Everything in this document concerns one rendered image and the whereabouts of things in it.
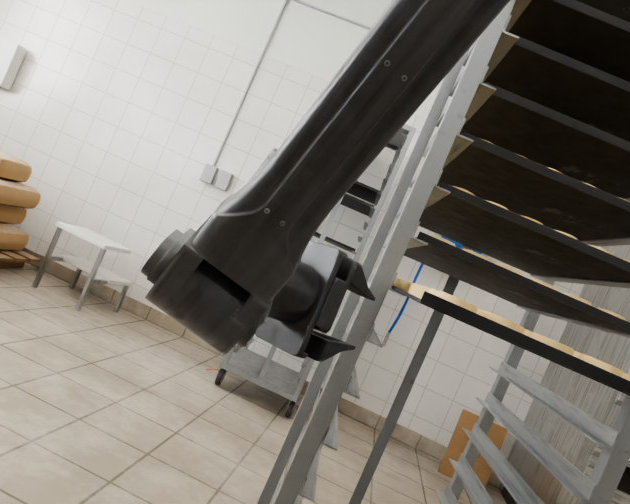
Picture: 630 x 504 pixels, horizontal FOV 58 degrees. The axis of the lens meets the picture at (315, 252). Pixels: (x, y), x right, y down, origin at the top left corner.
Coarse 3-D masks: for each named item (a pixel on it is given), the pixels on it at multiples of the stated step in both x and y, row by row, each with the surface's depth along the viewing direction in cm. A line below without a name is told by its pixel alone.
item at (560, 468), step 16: (480, 400) 151; (496, 400) 145; (496, 416) 135; (512, 416) 131; (512, 432) 123; (528, 432) 120; (528, 448) 112; (544, 448) 110; (544, 464) 103; (560, 464) 102; (560, 480) 96; (576, 480) 95; (576, 496) 90
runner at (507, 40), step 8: (504, 32) 91; (504, 40) 94; (512, 40) 93; (496, 48) 98; (504, 48) 96; (496, 56) 100; (488, 64) 105; (496, 64) 103; (488, 72) 108; (448, 104) 141; (440, 120) 149
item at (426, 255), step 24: (432, 240) 94; (432, 264) 139; (456, 264) 108; (480, 264) 93; (480, 288) 150; (504, 288) 115; (528, 288) 93; (552, 312) 122; (576, 312) 98; (600, 312) 92
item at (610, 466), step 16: (624, 400) 92; (624, 416) 90; (624, 432) 90; (624, 448) 90; (608, 464) 90; (624, 464) 90; (592, 480) 91; (608, 480) 90; (592, 496) 90; (608, 496) 90
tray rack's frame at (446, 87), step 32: (448, 96) 152; (416, 160) 152; (384, 224) 152; (448, 288) 153; (416, 352) 154; (512, 352) 151; (320, 384) 153; (480, 416) 152; (288, 448) 153; (384, 448) 154
